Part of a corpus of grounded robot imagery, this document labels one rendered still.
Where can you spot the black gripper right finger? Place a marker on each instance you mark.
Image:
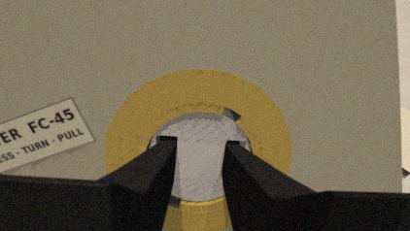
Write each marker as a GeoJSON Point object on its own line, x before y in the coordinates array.
{"type": "Point", "coordinates": [261, 198]}

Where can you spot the grey cylinder with two slots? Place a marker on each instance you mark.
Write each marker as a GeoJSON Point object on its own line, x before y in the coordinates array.
{"type": "Point", "coordinates": [201, 140]}

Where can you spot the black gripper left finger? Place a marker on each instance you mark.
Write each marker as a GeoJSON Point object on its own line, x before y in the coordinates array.
{"type": "Point", "coordinates": [132, 198]}

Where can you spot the grey flat panel with round hole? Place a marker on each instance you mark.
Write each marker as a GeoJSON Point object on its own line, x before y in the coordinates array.
{"type": "Point", "coordinates": [314, 84]}

